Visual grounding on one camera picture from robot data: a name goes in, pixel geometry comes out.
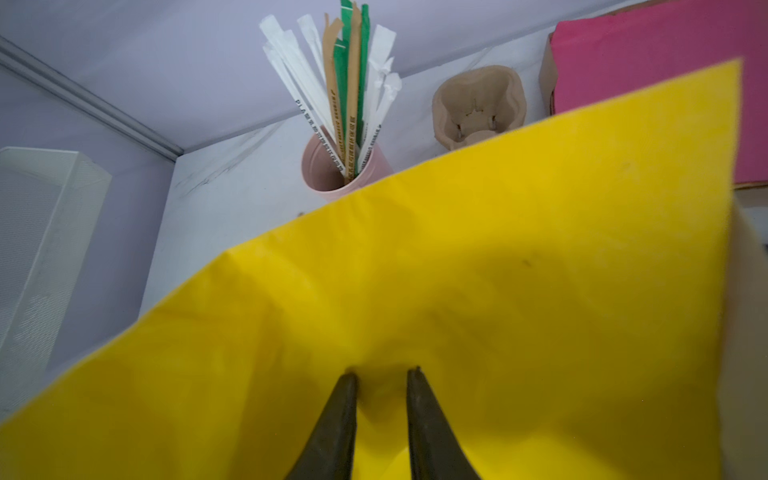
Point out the yellow paper napkin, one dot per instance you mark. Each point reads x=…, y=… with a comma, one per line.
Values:
x=560, y=286

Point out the brown pulp cup carrier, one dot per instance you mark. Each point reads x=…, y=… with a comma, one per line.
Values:
x=477, y=105

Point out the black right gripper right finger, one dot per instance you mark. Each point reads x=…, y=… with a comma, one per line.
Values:
x=434, y=450

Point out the white mesh two-tier shelf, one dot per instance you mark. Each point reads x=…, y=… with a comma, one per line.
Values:
x=51, y=201

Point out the white paper gift bag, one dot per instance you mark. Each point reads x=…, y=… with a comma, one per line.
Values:
x=742, y=384

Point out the pink straw holder cup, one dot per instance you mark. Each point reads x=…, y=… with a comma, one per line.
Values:
x=322, y=176

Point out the bundle of wrapped straws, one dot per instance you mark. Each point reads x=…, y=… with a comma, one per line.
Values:
x=346, y=89

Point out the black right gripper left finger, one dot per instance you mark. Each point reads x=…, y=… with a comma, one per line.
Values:
x=329, y=450

